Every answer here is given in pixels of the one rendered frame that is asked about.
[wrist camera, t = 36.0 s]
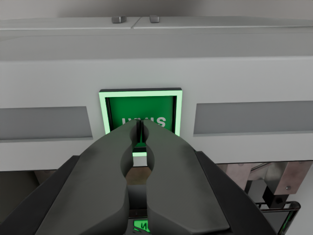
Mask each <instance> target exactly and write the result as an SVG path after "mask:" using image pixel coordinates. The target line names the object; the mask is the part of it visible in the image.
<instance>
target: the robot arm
mask: <svg viewBox="0 0 313 235"><path fill-rule="evenodd" d="M141 134H142V143H145V145H146V155H147V166H148V167H149V169H150V170H151V171H152V173H151V174H150V176H149V177H148V178H147V180H146V194H147V215H148V228H149V231H150V232H151V233H152V234H153V235H278V234H277V232H276V231H275V229H274V228H273V226H272V225H271V223H270V222H269V221H268V219H267V218H266V216H265V215H264V214H263V212H262V211H261V210H260V208H259V207H258V206H257V205H256V203H255V202H254V201H253V200H252V199H251V198H250V197H249V196H248V195H247V194H246V192H245V191H244V190H242V189H241V188H240V187H239V186H238V185H237V184H236V183H235V182H234V181H233V180H232V179H231V178H230V177H229V176H228V175H227V174H226V173H224V172H223V171H222V170H221V169H220V168H219V167H218V166H217V165H216V164H215V163H214V162H213V161H212V160H211V159H210V158H209V157H208V156H206V155H205V154H204V153H203V152H202V151H196V150H195V149H194V148H193V147H192V146H191V145H190V144H189V143H187V142H186V141H185V140H184V139H182V138H181V137H180V136H178V135H176V134H174V133H173V132H171V131H169V130H167V129H166V128H164V127H162V126H160V125H159V124H157V123H155V122H153V121H151V120H150V119H144V120H139V119H132V120H130V121H128V122H126V123H125V124H123V125H121V126H119V127H118V128H116V129H114V130H113V131H111V132H109V133H108V134H106V135H104V136H103V137H101V138H100V139H98V140H97V141H95V142H94V143H93V144H92V145H90V146H89V147H88V148H87V149H86V150H85V151H84V152H83V153H82V154H80V155H73V156H72V157H71V158H70V159H69V160H67V161H66V162H65V163H64V164H63V165H62V166H61V167H59V168H58V169H57V170H56V171H55V172H54V173H53V174H52V175H50V176H49V177H48V178H47V179H46V180H45V181H44V182H43V183H41V184H40V185H39V186H38V187H37V188H36V189H35V190H34V191H33V192H32V193H31V194H30V195H28V196H27V197H26V198H25V199H24V200H23V201H22V202H21V203H20V204H19V205H18V206H17V207H16V208H15V209H14V210H13V211H12V212H11V213H10V214H9V215H8V216H7V217H6V218H5V219H4V220H3V221H2V223H1V224H0V235H123V234H124V233H125V232H126V230H127V226H128V218H129V195H128V187H127V181H126V179H125V177H126V175H127V173H128V172H129V170H130V169H131V168H132V167H133V165H134V162H133V149H134V148H135V146H136V145H137V143H140V138H141Z"/></svg>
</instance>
